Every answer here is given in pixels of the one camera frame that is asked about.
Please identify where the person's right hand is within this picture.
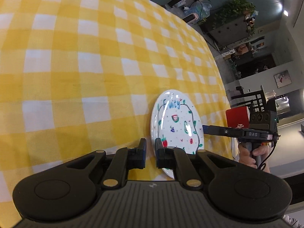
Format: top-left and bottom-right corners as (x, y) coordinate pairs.
(237, 143), (270, 172)

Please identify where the red mug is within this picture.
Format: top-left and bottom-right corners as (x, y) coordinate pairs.
(225, 106), (250, 129)

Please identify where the small pink heater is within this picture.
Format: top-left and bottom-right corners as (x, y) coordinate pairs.
(183, 14), (202, 25)

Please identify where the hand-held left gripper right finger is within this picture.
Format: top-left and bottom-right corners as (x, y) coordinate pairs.
(154, 138), (241, 190)

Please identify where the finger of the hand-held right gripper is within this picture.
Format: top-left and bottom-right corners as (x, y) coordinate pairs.
(202, 124), (238, 138)

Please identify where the black wooden chair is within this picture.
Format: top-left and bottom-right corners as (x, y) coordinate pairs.
(231, 85), (270, 115)

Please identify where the grey drawer cabinet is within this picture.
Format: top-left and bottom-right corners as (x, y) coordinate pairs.
(202, 14), (253, 46)

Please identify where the trailing ivy plant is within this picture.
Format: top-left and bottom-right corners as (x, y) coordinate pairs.
(198, 0), (259, 37)

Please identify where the yellow checked tablecloth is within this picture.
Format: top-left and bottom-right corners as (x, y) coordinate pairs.
(0, 0), (234, 226)

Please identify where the white fruit-print plate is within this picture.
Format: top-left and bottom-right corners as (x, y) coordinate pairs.
(150, 89), (205, 179)

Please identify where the blue water jug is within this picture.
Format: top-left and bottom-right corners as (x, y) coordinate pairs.
(188, 2), (212, 20)

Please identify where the framed wall painting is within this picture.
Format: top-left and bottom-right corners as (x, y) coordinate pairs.
(273, 70), (292, 89)

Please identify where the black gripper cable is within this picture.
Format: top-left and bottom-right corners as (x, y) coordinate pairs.
(257, 134), (279, 172)

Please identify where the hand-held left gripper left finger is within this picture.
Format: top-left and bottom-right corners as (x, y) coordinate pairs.
(61, 138), (147, 190)

